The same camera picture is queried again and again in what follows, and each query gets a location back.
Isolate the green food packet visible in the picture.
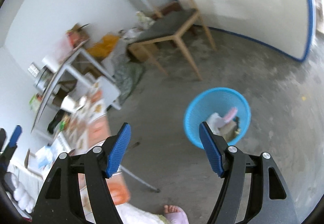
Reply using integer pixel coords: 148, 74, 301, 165
30, 94, 42, 112

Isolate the person's foot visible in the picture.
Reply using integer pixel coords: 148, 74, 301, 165
163, 204, 186, 224

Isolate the grey plastic sheet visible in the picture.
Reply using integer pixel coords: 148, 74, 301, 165
114, 61, 145, 105

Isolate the open cardboard box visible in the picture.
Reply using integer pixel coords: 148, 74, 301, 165
67, 23, 90, 45

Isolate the white paper cup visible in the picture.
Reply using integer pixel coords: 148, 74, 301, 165
61, 95, 78, 113

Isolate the white and blue carton box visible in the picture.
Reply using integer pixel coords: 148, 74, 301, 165
35, 145, 60, 164

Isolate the blue plastic wastebasket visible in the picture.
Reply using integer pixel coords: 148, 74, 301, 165
184, 87, 252, 150

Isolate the black bag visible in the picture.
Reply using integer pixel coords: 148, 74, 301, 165
48, 110, 65, 133

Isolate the white bag with green print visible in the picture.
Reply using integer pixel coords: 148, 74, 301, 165
135, 11, 155, 29

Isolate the paper towel roll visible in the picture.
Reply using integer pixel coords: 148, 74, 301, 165
42, 54, 60, 70

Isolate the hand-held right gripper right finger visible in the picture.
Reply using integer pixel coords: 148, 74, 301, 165
199, 121, 300, 224

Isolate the long white desk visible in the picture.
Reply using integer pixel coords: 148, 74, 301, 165
30, 47, 122, 136

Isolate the dark red stool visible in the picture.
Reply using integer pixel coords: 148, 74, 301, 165
157, 1, 183, 15

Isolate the yellow plastic bag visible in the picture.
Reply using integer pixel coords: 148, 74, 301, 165
87, 34, 120, 57

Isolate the wooden chair with dark seat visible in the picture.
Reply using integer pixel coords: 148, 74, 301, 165
135, 0, 217, 81

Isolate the white fluffy robe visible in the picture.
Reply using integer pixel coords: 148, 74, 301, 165
7, 163, 167, 224

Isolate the pink printed plastic bag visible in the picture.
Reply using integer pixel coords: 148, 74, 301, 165
223, 108, 238, 123

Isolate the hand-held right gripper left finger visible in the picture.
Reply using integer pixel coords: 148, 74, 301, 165
33, 123, 131, 224

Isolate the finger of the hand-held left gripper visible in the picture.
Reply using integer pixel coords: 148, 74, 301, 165
1, 125, 22, 164
0, 128, 7, 150

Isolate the pink slipper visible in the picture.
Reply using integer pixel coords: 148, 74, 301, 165
166, 211, 189, 224

